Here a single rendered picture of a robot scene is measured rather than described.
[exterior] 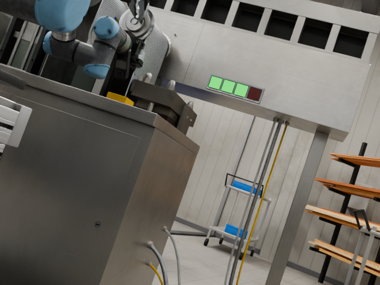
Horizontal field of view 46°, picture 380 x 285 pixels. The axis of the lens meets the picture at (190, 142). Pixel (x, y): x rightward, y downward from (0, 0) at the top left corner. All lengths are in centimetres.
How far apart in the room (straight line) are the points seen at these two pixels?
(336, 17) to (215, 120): 606
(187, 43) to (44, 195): 98
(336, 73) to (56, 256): 131
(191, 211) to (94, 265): 648
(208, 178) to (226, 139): 74
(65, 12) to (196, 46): 127
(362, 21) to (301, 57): 29
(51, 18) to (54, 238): 81
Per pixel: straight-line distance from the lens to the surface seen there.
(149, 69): 190
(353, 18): 211
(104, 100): 145
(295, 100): 197
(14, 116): 102
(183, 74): 207
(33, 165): 156
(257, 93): 198
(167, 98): 166
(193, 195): 790
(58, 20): 89
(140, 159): 141
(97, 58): 149
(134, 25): 182
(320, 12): 211
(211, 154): 790
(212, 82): 202
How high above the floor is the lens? 74
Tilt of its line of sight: 5 degrees up
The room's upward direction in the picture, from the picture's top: 19 degrees clockwise
